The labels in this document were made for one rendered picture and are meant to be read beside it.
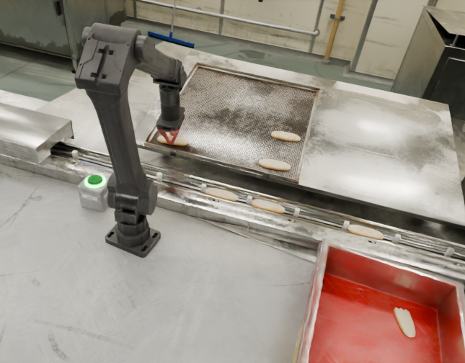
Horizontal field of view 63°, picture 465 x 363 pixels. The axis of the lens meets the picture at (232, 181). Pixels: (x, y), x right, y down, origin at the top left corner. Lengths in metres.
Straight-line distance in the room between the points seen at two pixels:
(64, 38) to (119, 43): 3.10
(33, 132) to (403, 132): 1.21
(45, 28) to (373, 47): 3.15
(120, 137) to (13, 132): 0.60
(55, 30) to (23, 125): 2.54
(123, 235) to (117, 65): 0.46
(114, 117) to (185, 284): 0.44
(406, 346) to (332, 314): 0.17
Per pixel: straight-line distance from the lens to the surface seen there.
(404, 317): 1.02
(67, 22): 3.72
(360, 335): 0.96
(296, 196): 1.22
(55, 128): 1.30
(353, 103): 1.53
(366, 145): 1.36
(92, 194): 1.09
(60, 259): 1.03
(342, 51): 4.76
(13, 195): 1.24
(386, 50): 4.46
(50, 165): 1.25
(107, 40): 0.71
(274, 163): 1.19
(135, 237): 0.98
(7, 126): 1.35
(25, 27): 4.01
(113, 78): 0.67
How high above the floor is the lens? 1.59
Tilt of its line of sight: 39 degrees down
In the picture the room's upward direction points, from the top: 8 degrees clockwise
